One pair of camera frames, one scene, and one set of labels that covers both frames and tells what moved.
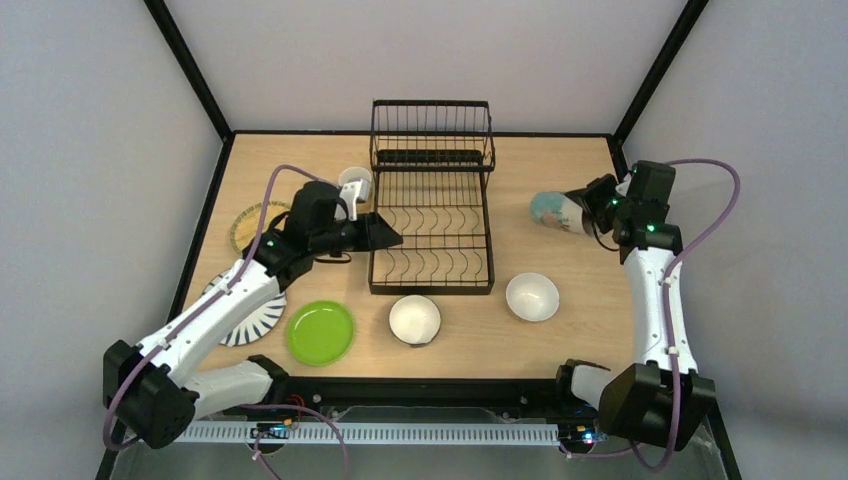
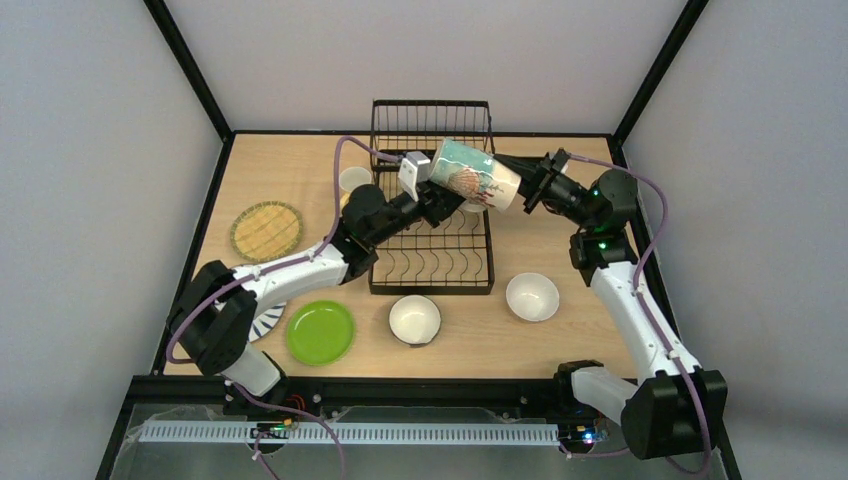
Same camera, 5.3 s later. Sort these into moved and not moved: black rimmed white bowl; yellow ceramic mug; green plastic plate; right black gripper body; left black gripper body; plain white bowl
Moved: left black gripper body; right black gripper body
Not moved: yellow ceramic mug; green plastic plate; plain white bowl; black rimmed white bowl
